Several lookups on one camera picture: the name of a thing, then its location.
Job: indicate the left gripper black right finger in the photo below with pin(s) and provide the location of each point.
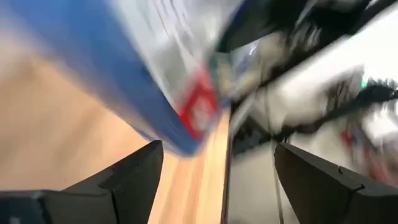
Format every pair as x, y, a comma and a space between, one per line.
320, 196

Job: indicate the blue translucent first aid box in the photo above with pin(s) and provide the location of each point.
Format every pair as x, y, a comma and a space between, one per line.
102, 62

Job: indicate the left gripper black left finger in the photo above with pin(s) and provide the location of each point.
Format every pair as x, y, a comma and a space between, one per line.
124, 193

